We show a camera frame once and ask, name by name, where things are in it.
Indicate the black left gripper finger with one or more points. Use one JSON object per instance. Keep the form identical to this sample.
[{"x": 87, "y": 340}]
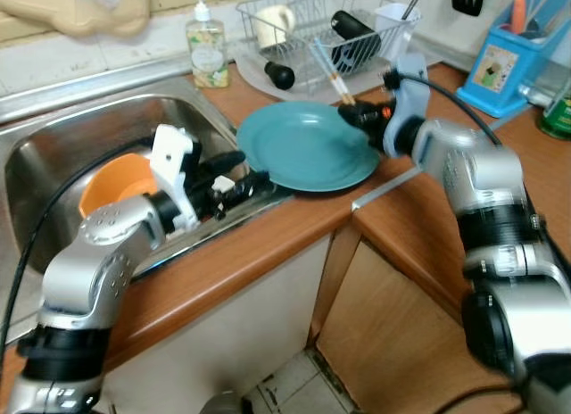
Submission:
[
  {"x": 254, "y": 187},
  {"x": 230, "y": 162}
]

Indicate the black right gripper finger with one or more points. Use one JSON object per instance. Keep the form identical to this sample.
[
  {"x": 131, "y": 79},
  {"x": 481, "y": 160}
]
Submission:
[
  {"x": 350, "y": 121},
  {"x": 348, "y": 109}
]

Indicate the wooden chopstick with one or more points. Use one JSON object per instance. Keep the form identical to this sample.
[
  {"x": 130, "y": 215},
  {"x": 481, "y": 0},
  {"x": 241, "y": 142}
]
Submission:
[
  {"x": 332, "y": 73},
  {"x": 337, "y": 71}
]

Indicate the orange plastic bowl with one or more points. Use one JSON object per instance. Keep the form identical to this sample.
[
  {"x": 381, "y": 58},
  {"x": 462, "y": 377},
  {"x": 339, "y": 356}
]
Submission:
[{"x": 116, "y": 178}]

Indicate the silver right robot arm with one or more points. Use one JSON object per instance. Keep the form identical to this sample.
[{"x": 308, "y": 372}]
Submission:
[{"x": 500, "y": 227}]

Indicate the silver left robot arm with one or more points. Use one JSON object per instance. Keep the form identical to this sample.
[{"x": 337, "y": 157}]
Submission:
[{"x": 89, "y": 271}]

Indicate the black cylindrical bottle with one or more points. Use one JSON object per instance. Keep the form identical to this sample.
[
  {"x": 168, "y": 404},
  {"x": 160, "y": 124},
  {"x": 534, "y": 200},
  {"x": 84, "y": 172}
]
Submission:
[{"x": 352, "y": 35}]

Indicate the small black round cup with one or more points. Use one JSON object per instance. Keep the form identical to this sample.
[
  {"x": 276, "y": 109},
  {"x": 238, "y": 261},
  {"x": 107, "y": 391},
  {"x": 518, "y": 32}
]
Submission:
[{"x": 279, "y": 75}]

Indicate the grey drain tray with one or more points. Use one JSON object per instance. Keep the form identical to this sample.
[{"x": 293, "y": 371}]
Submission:
[{"x": 259, "y": 82}]

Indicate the white utensil cup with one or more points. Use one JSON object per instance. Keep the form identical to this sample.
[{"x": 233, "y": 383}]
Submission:
[{"x": 394, "y": 30}]

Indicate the white mug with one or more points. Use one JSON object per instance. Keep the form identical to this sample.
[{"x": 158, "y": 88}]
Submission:
[{"x": 275, "y": 26}]

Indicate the dish soap pump bottle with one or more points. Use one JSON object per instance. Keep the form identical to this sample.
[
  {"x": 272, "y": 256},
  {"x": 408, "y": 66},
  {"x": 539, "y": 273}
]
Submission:
[{"x": 207, "y": 53}]

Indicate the stainless steel sink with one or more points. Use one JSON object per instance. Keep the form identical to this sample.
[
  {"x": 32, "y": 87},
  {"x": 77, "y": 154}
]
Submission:
[{"x": 107, "y": 128}]

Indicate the blue utensil holder box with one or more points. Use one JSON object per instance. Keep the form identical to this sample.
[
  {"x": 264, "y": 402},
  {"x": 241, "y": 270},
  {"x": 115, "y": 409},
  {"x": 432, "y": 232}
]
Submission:
[{"x": 504, "y": 70}]

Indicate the white cabinet door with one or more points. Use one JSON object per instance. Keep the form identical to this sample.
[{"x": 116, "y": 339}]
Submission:
[{"x": 223, "y": 343}]

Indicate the green labelled bottle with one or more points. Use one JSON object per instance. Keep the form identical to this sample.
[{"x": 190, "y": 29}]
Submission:
[{"x": 558, "y": 118}]

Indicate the wooden cabinet door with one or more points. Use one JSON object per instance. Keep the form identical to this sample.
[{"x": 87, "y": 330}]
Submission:
[{"x": 393, "y": 334}]

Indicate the beige draped cloth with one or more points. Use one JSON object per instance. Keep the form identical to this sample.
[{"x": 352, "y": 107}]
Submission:
[{"x": 80, "y": 11}]

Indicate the grey robot foot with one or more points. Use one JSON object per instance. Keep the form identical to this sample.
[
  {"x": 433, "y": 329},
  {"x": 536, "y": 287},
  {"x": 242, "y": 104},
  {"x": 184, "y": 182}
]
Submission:
[{"x": 223, "y": 403}]

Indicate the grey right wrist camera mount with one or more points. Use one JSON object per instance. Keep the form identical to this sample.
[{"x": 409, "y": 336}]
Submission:
[{"x": 409, "y": 97}]

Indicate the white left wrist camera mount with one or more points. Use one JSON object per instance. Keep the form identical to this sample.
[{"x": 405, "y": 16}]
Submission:
[{"x": 171, "y": 160}]

